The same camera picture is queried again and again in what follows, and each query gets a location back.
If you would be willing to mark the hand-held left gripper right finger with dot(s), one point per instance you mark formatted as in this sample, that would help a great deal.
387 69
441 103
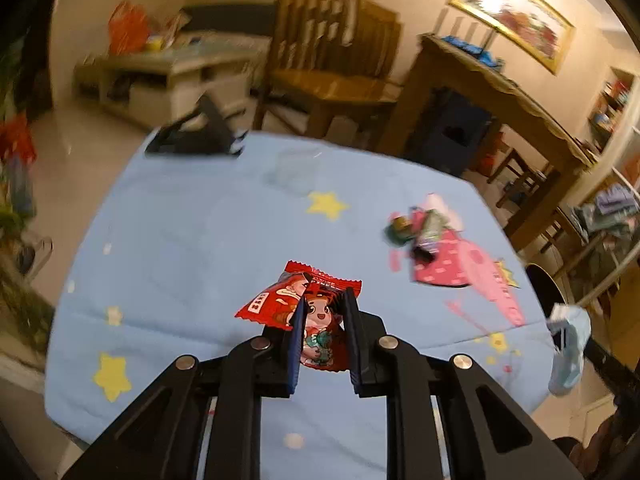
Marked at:
356 345

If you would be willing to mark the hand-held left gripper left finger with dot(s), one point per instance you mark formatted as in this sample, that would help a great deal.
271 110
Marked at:
295 345

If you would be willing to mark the red cartoon snack wrapper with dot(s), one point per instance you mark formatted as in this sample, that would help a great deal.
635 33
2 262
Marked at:
280 300

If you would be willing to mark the pale plastic bag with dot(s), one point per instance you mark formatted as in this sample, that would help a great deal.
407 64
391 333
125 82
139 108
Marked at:
570 355

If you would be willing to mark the grey green crumpled wrapper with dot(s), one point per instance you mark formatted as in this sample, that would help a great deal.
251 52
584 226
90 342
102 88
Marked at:
430 232

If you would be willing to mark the blue cartoon printed tablecloth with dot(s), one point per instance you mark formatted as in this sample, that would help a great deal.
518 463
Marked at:
200 240

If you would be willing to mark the clear plastic sheet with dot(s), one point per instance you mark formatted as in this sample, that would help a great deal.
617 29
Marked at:
295 170

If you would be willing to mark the black round chair back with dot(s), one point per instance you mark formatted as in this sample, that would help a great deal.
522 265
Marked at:
545 285

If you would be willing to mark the red bag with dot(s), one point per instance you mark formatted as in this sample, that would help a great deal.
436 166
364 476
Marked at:
487 160

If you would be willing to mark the dark blue plastic stool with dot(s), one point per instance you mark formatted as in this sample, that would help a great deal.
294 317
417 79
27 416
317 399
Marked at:
450 135

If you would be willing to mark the black folding phone stand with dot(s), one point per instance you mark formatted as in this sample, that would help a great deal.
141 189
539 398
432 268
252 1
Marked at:
200 135

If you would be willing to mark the pile of clothes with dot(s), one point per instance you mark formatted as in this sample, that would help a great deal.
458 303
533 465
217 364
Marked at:
607 205

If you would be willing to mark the white coffee table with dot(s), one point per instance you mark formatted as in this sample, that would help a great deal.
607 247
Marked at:
175 80

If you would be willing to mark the wooden dining table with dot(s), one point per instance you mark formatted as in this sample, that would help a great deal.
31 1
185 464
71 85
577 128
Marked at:
510 95

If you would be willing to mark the green potted plant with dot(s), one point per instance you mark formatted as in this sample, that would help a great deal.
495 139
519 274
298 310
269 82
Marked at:
15 240

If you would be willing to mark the blue cardboard box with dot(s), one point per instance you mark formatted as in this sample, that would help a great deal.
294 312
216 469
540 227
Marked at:
20 185

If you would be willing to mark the blue plastic bag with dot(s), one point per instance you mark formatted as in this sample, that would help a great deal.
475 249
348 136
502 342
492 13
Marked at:
470 47

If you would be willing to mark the yellow tape roll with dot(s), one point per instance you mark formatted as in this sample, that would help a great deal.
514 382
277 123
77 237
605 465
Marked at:
155 43

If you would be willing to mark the black router with antennas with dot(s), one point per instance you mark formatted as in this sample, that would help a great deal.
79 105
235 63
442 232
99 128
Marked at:
440 22

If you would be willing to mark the dark grey sofa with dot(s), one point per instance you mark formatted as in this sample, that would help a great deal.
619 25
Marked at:
230 12

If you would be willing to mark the red cardboard box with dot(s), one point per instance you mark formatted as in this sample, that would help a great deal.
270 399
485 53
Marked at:
17 140

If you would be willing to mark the orange plastic bag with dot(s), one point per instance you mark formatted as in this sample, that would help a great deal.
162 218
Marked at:
127 27

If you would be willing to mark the wall shelf with books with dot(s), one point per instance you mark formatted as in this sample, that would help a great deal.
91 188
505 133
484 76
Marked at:
607 110

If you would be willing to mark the flower painting gold frame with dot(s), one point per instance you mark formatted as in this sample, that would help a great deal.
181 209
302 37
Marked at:
510 10

